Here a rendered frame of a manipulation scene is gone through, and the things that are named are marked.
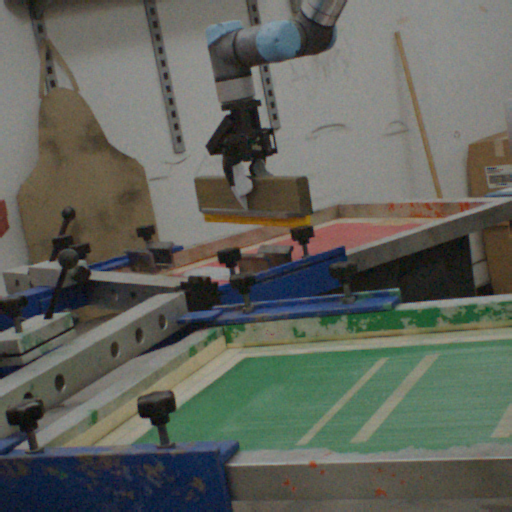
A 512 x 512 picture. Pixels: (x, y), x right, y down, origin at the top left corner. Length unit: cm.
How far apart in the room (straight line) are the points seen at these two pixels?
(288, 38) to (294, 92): 274
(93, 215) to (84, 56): 59
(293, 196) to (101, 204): 220
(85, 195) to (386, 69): 163
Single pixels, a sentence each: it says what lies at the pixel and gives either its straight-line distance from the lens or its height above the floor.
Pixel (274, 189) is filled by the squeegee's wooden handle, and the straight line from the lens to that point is 222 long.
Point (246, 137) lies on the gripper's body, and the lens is 223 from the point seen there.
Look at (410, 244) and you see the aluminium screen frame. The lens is 219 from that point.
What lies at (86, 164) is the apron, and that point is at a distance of 431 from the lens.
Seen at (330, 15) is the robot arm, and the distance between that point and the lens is 226.
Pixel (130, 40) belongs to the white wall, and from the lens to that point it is 451.
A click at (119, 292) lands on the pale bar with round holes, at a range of 199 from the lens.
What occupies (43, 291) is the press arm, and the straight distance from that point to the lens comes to 206.
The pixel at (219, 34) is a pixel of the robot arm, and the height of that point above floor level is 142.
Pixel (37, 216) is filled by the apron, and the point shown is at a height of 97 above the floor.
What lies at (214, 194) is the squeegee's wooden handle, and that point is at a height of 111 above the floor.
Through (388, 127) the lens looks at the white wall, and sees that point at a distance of 524.
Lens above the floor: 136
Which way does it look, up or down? 10 degrees down
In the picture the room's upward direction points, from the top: 11 degrees counter-clockwise
